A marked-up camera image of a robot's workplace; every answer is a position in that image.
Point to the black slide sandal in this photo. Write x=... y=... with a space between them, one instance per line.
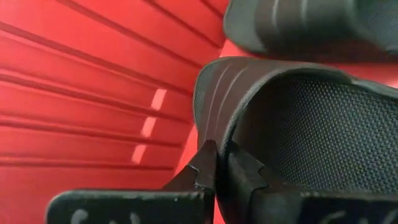
x=311 y=130

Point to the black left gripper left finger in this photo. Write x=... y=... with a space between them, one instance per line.
x=140 y=208

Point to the black curved bracket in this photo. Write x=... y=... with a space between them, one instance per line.
x=295 y=25

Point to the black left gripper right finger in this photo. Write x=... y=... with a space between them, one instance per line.
x=295 y=208

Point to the red plastic bin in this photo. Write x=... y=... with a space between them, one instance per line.
x=62 y=93

